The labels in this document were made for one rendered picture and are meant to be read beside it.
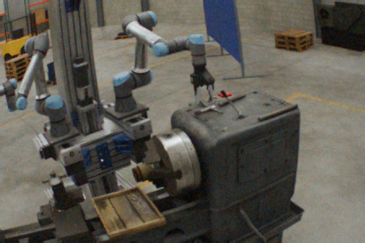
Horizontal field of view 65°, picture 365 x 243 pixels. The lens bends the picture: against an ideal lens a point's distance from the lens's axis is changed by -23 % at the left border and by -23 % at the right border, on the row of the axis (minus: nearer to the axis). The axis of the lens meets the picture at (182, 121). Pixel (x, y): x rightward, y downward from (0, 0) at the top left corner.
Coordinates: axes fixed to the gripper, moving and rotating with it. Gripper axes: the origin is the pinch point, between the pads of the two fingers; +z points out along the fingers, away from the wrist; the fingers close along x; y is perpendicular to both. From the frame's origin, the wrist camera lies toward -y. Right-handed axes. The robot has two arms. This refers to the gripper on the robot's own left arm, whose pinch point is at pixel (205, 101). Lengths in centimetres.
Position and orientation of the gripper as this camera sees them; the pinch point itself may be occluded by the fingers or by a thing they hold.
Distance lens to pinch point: 187.6
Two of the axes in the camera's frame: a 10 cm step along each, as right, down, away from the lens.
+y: -4.3, -3.1, 8.5
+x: -9.0, 2.6, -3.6
